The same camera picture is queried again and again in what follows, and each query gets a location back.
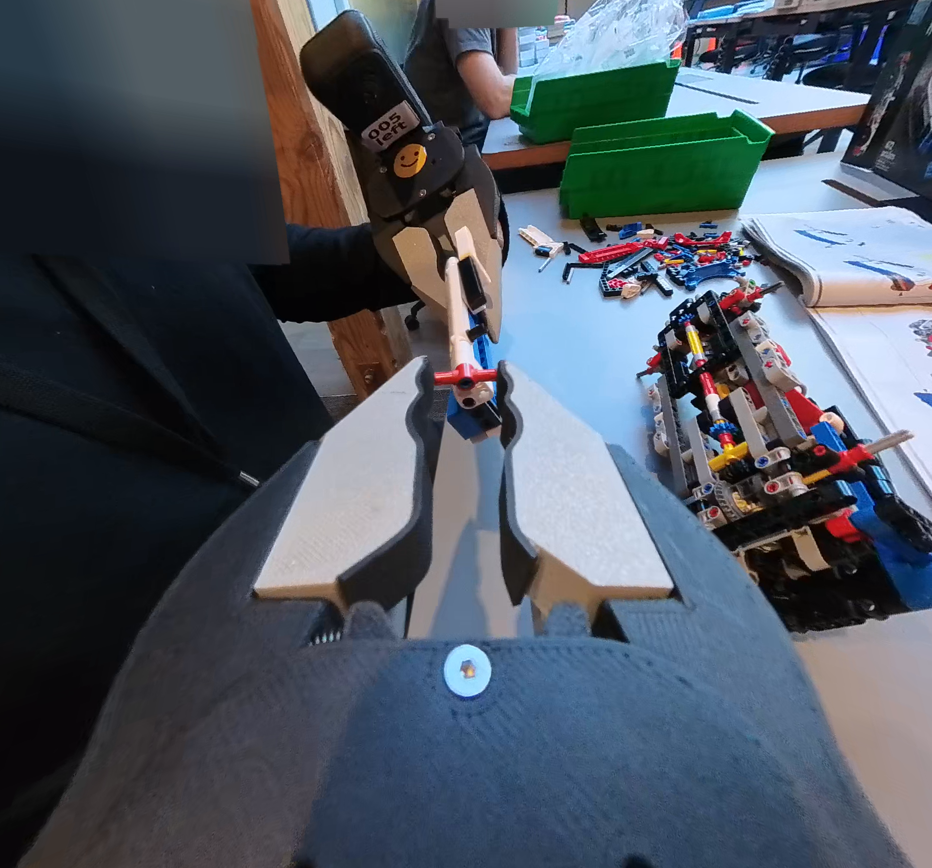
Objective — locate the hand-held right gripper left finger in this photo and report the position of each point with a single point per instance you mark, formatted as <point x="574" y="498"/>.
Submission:
<point x="349" y="504"/>

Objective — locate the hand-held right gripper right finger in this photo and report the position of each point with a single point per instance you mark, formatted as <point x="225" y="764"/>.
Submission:
<point x="582" y="511"/>

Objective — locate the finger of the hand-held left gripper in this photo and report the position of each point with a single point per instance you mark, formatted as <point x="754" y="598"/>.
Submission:
<point x="419" y="260"/>
<point x="484" y="242"/>

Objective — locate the red brick axle connector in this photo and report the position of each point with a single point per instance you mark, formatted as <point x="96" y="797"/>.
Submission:
<point x="466" y="375"/>

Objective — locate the blue white brick panel assembly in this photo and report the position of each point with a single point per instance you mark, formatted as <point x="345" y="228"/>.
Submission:
<point x="480" y="413"/>

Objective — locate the toy brick car chassis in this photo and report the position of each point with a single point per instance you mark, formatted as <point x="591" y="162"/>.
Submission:
<point x="764" y="460"/>

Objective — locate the person's left forearm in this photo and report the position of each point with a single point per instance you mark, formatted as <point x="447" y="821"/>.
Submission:
<point x="327" y="271"/>

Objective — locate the grey desk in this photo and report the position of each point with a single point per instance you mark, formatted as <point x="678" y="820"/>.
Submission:
<point x="582" y="344"/>

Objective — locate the green plastic bin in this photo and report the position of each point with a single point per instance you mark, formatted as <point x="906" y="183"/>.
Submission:
<point x="582" y="100"/>
<point x="655" y="169"/>

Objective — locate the pile of loose brick pieces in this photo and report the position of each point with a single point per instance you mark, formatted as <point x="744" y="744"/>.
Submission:
<point x="692" y="264"/>

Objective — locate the person's black clothed torso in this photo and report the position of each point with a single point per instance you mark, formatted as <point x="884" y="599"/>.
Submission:
<point x="109" y="482"/>

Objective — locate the clear plastic bag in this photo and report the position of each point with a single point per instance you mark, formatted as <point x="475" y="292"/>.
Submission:
<point x="619" y="24"/>

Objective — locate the open instruction booklet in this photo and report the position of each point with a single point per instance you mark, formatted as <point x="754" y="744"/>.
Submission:
<point x="859" y="257"/>

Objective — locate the black product box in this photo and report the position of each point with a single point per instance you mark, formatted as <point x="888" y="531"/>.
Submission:
<point x="903" y="118"/>

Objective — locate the wooden post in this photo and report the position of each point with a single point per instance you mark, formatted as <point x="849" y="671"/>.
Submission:
<point x="291" y="118"/>

